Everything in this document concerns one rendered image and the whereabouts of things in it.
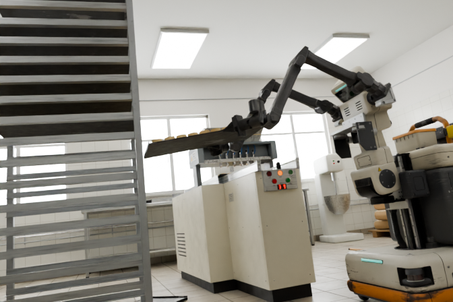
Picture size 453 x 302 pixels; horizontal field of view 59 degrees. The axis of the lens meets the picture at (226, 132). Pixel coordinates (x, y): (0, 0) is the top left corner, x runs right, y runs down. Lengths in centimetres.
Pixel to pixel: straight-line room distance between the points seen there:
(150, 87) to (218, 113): 124
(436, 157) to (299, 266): 110
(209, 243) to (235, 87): 442
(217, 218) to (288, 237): 76
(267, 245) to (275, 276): 20
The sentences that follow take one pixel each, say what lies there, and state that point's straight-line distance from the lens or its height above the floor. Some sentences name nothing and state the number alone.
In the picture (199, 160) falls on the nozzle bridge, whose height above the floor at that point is 105.
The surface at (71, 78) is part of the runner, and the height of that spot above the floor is 123.
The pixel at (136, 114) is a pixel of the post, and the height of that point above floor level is 105.
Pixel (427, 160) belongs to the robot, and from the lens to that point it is 243.
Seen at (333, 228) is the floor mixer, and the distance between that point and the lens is 699.
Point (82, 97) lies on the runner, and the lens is 188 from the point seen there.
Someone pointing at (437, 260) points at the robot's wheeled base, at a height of 25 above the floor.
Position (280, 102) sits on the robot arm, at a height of 106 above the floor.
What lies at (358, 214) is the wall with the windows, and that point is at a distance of 787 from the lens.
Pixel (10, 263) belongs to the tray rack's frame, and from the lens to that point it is 226.
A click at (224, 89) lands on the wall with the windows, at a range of 721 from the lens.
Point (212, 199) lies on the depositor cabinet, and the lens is 330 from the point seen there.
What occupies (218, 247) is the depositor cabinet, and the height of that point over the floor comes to 34.
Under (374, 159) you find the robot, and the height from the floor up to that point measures 78.
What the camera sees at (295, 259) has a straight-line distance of 278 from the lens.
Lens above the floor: 56
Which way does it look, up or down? 12 degrees up
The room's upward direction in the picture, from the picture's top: 7 degrees counter-clockwise
